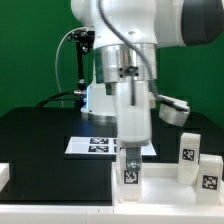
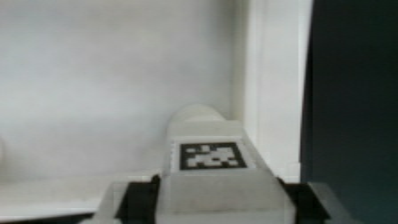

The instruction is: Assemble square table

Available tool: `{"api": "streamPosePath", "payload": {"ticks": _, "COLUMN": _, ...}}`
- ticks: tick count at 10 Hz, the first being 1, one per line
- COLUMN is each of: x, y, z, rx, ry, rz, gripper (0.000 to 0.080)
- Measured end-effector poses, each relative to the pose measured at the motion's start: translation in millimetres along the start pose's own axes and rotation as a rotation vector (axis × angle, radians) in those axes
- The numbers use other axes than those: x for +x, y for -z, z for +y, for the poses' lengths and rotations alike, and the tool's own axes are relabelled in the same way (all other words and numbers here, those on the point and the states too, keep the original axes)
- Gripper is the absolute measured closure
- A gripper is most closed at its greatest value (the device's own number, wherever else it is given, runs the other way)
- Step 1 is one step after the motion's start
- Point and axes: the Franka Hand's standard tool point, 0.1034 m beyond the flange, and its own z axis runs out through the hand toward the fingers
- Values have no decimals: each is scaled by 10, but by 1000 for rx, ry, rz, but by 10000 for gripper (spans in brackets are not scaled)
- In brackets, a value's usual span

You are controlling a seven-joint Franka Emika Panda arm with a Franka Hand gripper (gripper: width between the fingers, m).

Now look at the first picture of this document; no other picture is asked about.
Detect black cables on table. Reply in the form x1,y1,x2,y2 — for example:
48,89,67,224
35,91,84,109

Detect grey cable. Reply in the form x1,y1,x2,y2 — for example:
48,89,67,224
54,28,83,108

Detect white front fence bar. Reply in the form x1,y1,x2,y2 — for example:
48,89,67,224
0,205,224,224

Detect white tag sheet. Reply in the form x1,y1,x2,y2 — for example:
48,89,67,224
64,136,158,157

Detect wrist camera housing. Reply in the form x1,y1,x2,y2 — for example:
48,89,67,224
159,96,190,126

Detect white square tabletop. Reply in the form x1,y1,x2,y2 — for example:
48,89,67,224
111,162,224,208

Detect black camera on stand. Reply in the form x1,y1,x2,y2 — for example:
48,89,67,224
67,27,95,97

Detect white left fence block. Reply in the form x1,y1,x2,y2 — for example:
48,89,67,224
0,163,10,192

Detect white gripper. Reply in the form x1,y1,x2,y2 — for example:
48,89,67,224
115,81,151,172

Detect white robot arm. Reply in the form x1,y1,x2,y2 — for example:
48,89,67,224
71,0,224,172

